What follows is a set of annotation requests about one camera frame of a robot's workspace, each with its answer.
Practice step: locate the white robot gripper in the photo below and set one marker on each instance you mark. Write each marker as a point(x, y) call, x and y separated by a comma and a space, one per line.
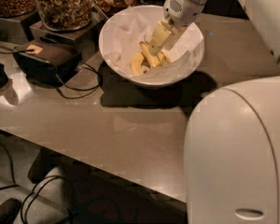
point(181, 12)

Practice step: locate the yellow banana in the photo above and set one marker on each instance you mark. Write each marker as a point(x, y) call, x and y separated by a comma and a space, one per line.
point(152, 60)
point(137, 62)
point(163, 58)

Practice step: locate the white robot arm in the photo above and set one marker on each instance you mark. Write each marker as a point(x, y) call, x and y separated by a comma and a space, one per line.
point(232, 142)

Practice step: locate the white paper bowl liner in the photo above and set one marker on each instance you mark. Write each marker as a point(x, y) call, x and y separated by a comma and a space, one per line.
point(124, 31)

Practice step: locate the white ceramic bowl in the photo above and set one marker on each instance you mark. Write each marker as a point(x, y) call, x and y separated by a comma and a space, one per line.
point(121, 25)

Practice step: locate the middle steel jar stand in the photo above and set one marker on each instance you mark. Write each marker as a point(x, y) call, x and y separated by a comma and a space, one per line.
point(84, 40)

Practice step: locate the steel jar stand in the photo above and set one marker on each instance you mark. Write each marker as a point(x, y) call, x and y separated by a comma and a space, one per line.
point(17, 29)
point(84, 40)

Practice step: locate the glass jar of mixed nuts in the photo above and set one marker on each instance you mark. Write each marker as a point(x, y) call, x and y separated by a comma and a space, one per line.
point(64, 15)

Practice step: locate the dark brown box device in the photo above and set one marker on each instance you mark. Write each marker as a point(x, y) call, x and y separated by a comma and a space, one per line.
point(47, 62)

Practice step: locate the left steel jar stand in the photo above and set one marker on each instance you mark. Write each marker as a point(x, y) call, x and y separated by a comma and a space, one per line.
point(17, 29)

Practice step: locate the dark shoe on floor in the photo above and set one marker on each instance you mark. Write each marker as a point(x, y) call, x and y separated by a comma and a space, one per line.
point(9, 210)

